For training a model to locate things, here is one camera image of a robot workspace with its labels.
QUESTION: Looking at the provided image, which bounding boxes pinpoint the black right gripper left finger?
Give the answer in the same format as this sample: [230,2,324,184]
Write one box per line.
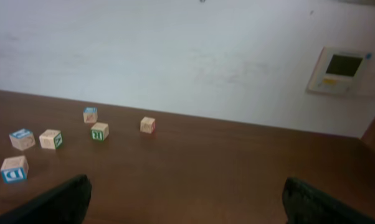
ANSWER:
[0,174,92,224]

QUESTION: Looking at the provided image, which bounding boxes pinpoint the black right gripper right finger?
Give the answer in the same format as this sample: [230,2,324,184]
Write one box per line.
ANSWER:
[282,177,375,224]

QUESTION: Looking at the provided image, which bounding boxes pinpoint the wooden block letter M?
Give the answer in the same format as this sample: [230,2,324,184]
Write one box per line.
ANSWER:
[0,156,29,184]

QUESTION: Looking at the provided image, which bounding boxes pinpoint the wooden block fox picture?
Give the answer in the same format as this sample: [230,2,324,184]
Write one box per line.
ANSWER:
[39,129,64,150]

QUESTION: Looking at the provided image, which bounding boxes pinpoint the wooden block blue number 2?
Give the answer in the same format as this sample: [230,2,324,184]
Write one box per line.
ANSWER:
[9,128,36,151]

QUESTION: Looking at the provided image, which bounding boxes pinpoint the wooden block green side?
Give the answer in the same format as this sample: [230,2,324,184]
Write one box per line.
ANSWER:
[90,123,109,141]

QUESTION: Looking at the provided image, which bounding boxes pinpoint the blue top wooden block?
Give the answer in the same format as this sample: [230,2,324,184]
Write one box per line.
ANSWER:
[83,107,98,123]

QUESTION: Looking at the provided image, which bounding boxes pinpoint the plain wooden block far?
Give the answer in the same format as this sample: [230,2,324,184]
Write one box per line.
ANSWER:
[140,117,156,134]

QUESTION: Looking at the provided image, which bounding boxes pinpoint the white wall thermostat panel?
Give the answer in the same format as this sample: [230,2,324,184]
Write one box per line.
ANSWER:
[307,47,373,96]

